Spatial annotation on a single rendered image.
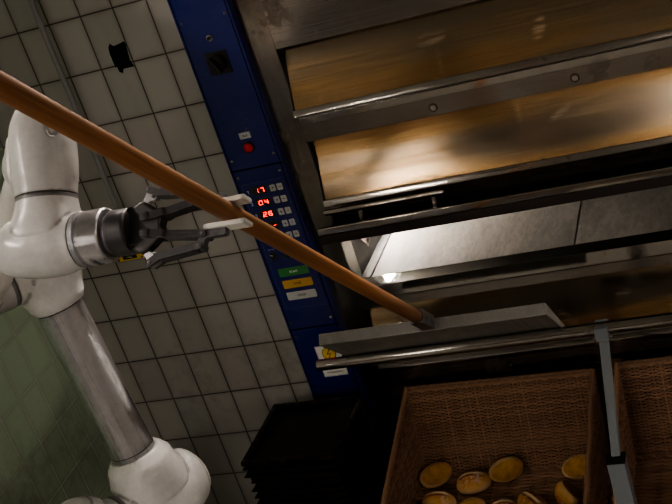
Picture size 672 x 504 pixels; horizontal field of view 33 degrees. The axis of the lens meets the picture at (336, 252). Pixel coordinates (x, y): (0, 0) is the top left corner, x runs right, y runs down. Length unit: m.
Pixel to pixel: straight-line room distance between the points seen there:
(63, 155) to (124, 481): 0.92
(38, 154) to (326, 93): 1.23
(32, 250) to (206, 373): 1.72
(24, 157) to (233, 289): 1.53
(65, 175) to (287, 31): 1.19
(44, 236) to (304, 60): 1.30
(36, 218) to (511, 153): 1.43
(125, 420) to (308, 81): 1.01
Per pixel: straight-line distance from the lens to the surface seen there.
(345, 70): 2.96
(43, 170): 1.89
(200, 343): 3.48
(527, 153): 2.93
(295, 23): 2.95
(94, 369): 2.51
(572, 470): 3.21
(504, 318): 2.62
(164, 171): 1.56
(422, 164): 3.00
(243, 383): 3.51
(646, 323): 2.72
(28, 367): 3.38
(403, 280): 3.18
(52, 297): 2.45
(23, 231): 1.88
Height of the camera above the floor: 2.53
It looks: 23 degrees down
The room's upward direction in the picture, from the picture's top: 19 degrees counter-clockwise
